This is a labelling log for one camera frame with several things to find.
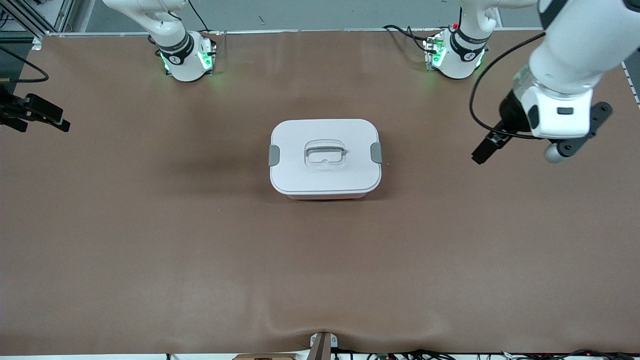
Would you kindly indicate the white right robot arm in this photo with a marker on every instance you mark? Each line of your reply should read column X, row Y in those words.
column 182, row 65

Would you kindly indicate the perforated silver edge strip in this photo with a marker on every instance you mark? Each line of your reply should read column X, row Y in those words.
column 631, row 82

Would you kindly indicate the white box lid grey clips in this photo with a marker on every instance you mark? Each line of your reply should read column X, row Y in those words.
column 300, row 175

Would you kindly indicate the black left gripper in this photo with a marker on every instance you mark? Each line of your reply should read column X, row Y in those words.
column 510, row 115

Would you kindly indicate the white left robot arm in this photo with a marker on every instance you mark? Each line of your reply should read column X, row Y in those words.
column 575, row 55

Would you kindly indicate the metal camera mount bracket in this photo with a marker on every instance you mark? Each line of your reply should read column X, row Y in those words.
column 320, row 347

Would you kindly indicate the brown table mat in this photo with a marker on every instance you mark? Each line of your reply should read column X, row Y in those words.
column 320, row 260

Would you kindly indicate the brown cardboard piece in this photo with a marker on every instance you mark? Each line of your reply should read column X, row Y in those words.
column 265, row 357

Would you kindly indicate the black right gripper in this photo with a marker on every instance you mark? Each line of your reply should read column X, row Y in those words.
column 11, row 108

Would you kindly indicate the pink plastic box base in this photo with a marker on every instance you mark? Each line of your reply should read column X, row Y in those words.
column 325, row 197

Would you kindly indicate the silver table edge rail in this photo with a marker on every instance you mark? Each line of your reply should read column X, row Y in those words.
column 65, row 34

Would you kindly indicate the aluminium frame with black struts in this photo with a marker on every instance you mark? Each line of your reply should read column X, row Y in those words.
column 65, row 12

